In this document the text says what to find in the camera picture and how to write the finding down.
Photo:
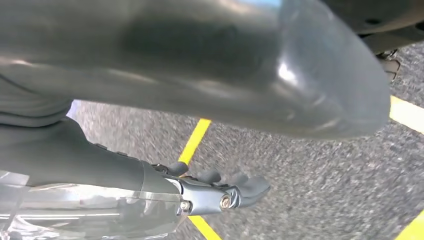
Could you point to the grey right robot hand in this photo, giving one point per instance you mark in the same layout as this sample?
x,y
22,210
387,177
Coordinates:
x,y
198,66

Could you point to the yellow floor tape square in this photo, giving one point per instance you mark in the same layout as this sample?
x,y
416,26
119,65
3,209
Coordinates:
x,y
195,142

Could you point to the dark robot lower body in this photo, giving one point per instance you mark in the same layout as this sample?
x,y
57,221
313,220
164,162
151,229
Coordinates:
x,y
381,13

